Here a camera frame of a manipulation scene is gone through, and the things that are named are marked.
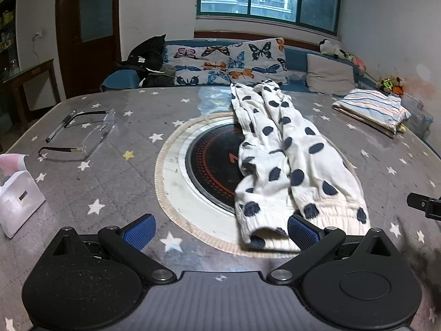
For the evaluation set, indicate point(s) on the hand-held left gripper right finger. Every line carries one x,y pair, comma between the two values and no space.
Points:
303,232

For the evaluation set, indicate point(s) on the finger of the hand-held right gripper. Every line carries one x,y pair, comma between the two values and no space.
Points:
432,208

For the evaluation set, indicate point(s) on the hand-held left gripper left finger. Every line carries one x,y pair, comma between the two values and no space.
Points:
141,231

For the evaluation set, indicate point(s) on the white polka dot pants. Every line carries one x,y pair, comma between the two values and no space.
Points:
299,158

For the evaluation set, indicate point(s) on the dark clothes pile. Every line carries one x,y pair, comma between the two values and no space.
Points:
158,77

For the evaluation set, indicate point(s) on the round built-in induction cooktop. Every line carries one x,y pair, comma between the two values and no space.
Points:
210,165

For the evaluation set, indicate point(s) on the rimless eyeglasses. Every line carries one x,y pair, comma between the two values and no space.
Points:
62,149

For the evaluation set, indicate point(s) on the folded striped cloth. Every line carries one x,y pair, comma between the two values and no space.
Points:
372,107

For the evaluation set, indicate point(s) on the white box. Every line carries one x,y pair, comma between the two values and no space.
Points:
20,203

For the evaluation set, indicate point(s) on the small plush toys pile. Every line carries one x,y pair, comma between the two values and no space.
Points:
391,85

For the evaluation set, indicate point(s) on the grey pen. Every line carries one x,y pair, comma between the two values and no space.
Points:
62,126

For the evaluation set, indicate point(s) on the pink white cloth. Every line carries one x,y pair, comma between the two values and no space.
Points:
10,163

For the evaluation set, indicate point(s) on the grey pillow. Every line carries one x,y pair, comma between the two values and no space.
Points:
329,74

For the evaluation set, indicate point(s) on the colourful plush toy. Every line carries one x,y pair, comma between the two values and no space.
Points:
351,60

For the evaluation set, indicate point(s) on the blue sofa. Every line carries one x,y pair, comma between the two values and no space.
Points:
296,58

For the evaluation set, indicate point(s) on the butterfly print cushion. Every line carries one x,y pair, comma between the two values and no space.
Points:
258,60
193,62

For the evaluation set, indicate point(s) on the black bag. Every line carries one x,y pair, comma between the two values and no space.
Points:
146,53

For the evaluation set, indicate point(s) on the brown wooden door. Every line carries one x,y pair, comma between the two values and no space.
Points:
93,58

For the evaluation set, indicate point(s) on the white black plush toy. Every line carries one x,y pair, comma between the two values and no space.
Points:
327,46

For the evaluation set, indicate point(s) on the wooden desk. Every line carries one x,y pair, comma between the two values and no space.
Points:
27,72

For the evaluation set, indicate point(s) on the wooden display cabinet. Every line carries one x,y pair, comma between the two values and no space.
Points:
8,31

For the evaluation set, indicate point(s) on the white wall socket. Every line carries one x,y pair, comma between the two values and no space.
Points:
39,35

